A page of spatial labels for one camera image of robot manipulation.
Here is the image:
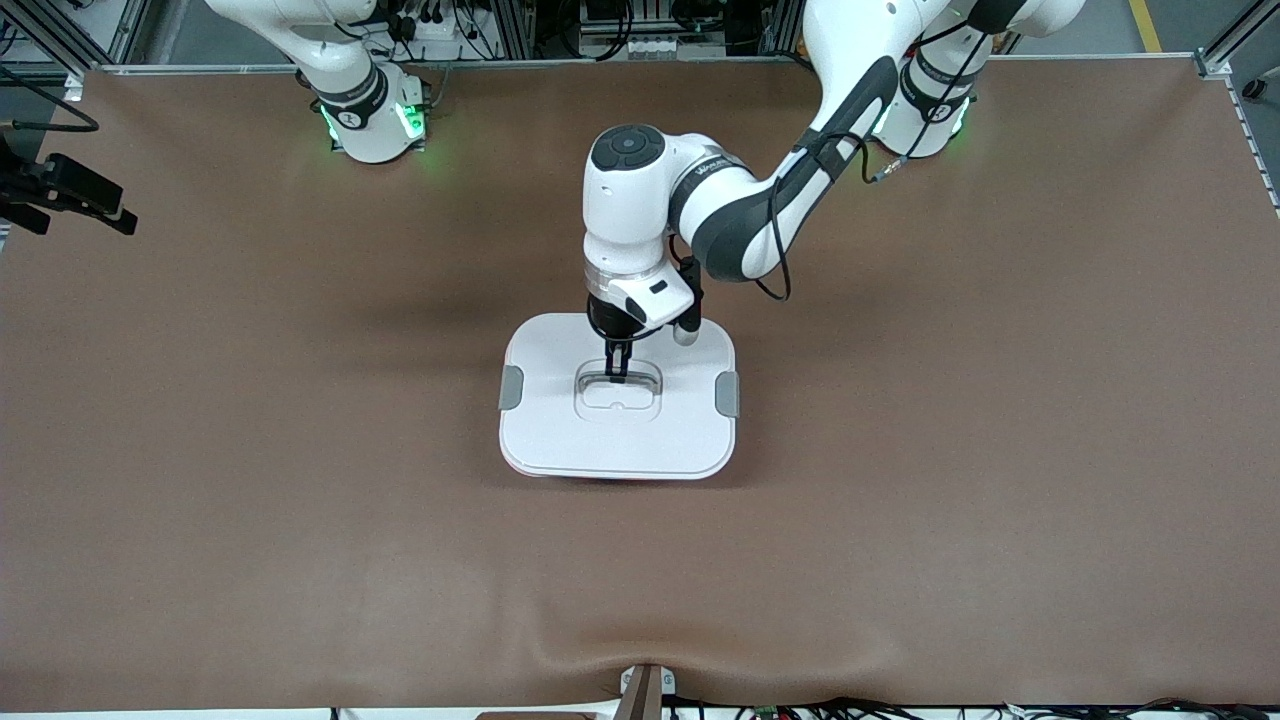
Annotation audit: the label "white box lid grey clips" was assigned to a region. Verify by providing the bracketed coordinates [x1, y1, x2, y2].
[498, 313, 739, 481]

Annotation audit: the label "grey control box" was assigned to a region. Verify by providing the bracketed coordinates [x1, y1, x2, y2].
[580, 0, 721, 59]

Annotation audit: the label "brown table mat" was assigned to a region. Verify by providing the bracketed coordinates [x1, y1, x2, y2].
[0, 55, 1280, 713]

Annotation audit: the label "white power strip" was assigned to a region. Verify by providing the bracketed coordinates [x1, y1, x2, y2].
[395, 0, 481, 46]

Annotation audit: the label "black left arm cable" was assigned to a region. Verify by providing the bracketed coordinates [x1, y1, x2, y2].
[755, 20, 991, 301]

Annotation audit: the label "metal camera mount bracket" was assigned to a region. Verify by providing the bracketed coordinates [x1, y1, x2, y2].
[618, 664, 677, 720]

